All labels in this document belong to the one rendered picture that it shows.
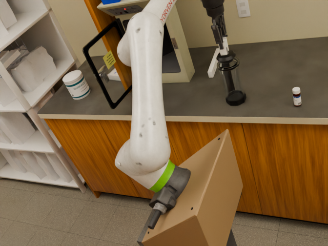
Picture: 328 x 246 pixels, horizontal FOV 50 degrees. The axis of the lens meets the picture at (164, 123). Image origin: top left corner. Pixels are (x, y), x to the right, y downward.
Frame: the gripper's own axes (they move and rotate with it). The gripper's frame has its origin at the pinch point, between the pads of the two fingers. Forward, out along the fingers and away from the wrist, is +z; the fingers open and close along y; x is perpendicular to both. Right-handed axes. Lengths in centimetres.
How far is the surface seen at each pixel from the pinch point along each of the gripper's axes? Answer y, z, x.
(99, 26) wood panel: 8, -14, 69
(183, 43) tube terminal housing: 24.4, 9.8, 31.5
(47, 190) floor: -8, 126, 188
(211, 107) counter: -6.0, 31.3, 11.2
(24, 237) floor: -55, 126, 177
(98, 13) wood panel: 11, -20, 69
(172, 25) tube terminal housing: 17.6, -5.0, 31.6
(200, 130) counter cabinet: -9.8, 44.2, 19.5
